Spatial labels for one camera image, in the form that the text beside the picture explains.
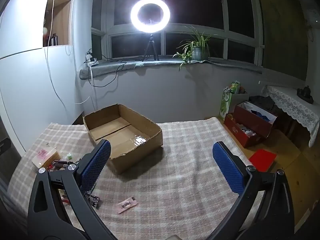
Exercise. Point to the packaged sliced bread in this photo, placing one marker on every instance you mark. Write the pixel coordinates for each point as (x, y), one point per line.
(45, 157)

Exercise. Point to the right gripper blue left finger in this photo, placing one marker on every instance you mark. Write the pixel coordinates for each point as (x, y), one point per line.
(47, 217)

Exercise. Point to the dark figurine on table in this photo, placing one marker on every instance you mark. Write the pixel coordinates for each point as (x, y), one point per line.
(305, 94)

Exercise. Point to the white ring light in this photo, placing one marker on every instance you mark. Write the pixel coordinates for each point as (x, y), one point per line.
(150, 16)

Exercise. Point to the white lace cloth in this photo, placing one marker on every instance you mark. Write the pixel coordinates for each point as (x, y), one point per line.
(304, 113)

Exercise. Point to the potted spider plant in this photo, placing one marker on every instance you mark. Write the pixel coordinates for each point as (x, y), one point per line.
(194, 49)

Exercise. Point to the open cardboard box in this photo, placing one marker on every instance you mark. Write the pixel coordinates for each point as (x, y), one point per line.
(132, 136)

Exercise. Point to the white power strip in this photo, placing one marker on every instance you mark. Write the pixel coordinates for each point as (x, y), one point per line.
(91, 61)

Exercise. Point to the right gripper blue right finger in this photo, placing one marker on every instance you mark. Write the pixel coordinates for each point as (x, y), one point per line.
(264, 207)

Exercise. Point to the wooden wall shelf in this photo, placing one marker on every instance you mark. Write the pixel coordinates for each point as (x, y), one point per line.
(57, 22)

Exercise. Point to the red storage box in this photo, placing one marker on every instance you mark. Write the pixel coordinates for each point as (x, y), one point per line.
(249, 123)

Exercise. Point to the pink snack sachet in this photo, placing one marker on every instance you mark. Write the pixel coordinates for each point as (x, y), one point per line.
(126, 204)

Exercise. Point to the red box lid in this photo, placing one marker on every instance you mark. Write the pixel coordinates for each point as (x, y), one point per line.
(262, 160)

